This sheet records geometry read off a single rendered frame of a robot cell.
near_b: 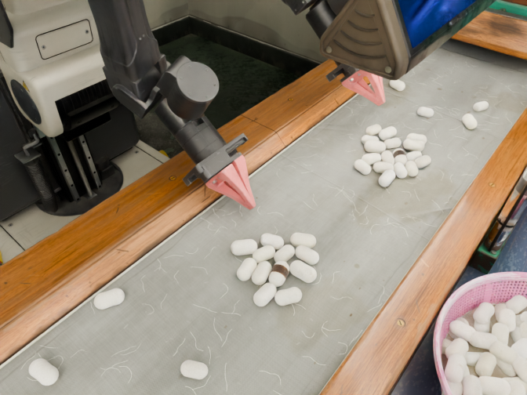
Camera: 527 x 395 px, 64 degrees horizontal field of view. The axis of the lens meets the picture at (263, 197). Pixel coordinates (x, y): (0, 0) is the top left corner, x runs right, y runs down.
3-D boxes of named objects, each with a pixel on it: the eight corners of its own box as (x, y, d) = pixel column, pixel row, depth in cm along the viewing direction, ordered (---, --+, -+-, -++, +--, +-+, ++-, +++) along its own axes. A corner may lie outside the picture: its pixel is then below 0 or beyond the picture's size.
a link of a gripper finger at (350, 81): (408, 85, 76) (380, 41, 75) (390, 101, 72) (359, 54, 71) (381, 101, 82) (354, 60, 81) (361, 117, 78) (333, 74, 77)
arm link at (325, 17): (315, 7, 78) (296, 16, 75) (339, -18, 72) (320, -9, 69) (336, 39, 78) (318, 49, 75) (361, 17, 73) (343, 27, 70)
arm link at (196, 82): (147, 59, 65) (110, 94, 61) (162, 12, 55) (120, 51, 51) (208, 110, 67) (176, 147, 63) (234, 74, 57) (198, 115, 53)
